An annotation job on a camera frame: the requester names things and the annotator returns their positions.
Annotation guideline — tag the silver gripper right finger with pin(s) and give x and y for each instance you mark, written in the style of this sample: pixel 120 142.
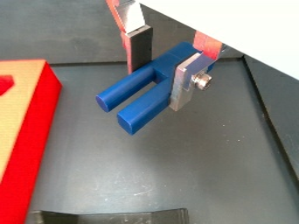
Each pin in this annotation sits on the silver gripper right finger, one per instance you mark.
pixel 191 72

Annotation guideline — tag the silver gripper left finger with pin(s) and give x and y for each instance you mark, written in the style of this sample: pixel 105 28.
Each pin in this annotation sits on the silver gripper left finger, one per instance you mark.
pixel 135 32

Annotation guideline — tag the black curved fixture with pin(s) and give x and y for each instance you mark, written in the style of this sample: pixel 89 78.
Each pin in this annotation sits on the black curved fixture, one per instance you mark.
pixel 173 216

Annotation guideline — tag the red shape-sorter block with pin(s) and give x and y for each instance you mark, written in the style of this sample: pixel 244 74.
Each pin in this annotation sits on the red shape-sorter block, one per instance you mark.
pixel 29 91

